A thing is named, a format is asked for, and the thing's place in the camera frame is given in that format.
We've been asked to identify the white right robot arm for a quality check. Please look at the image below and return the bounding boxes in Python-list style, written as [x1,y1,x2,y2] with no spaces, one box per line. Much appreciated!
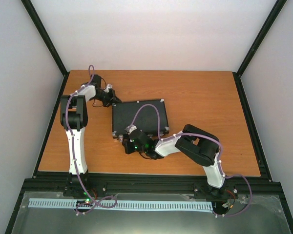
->
[122,124,226,189]

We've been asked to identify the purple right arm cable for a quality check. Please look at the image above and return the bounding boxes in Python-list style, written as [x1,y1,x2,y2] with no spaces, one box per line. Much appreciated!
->
[131,103,253,218]

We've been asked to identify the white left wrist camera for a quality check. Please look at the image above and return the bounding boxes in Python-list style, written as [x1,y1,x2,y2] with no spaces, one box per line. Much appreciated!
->
[106,84,112,91]

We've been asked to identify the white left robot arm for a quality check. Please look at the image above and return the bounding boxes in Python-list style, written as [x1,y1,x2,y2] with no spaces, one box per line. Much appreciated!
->
[60,74,122,196]

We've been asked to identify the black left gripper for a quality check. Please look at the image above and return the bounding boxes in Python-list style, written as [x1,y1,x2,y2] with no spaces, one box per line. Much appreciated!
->
[93,90,122,109]

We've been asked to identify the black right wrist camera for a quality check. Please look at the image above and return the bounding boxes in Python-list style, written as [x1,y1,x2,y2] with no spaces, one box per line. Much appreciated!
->
[126,125,147,142]

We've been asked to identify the black aluminium frame rail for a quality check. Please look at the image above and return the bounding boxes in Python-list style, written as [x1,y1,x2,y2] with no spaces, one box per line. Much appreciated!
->
[21,172,285,201]

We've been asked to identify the light blue slotted cable duct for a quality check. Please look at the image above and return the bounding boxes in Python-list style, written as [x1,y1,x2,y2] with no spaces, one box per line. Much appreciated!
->
[27,198,213,213]

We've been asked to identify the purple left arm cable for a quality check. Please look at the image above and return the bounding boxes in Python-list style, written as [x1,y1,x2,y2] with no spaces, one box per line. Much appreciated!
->
[65,64,118,215]

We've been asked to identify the black poker set case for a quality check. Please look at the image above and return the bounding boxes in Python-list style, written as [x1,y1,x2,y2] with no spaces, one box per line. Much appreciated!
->
[112,98,169,141]

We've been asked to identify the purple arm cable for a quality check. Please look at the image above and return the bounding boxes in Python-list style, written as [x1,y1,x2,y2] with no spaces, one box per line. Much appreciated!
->
[65,64,118,215]
[131,103,253,218]

